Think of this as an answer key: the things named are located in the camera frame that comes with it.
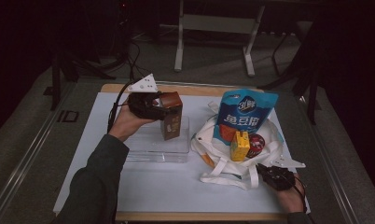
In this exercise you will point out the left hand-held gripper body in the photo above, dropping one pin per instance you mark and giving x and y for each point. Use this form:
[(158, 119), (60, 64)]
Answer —
[(142, 107)]

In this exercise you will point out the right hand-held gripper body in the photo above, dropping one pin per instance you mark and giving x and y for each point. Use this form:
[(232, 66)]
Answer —
[(280, 179)]

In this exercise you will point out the brown drink carton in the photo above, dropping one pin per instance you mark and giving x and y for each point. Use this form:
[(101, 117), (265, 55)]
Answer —
[(171, 127)]

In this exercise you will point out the red round snack packet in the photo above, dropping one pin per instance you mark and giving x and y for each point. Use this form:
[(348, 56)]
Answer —
[(257, 144)]

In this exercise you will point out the yellow drink carton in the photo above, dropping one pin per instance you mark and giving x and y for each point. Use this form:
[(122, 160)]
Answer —
[(239, 147)]

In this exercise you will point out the clear plastic box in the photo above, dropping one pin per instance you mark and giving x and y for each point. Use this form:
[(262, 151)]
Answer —
[(151, 149)]

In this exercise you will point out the white tote bag coloured blotches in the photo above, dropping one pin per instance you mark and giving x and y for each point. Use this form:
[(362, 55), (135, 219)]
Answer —
[(216, 152)]

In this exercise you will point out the blue snack pouch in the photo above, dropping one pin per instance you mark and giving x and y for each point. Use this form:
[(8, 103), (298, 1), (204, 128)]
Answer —
[(244, 112)]

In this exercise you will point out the person's left hand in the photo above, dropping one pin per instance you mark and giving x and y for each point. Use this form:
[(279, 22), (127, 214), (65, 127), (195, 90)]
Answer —
[(125, 124)]

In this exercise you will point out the person's right hand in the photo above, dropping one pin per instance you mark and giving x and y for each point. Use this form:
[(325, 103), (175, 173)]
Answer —
[(294, 200)]

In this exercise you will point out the white table mat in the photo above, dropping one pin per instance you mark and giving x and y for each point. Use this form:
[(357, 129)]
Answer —
[(163, 186)]

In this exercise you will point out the dark equipment rack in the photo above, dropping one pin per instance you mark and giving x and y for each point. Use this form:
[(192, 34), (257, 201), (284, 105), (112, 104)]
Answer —
[(123, 28)]

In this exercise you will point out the black metal stand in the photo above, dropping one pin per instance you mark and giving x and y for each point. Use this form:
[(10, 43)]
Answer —
[(56, 81)]

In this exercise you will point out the white metal stand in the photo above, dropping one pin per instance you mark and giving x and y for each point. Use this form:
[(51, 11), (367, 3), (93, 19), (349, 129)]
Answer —
[(216, 23)]

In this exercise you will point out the metal floor rail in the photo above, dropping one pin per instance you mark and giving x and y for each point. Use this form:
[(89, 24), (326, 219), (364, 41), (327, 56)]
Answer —
[(331, 168), (27, 155)]

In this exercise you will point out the black chair frame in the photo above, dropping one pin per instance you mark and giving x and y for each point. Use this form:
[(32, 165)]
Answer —
[(311, 90)]

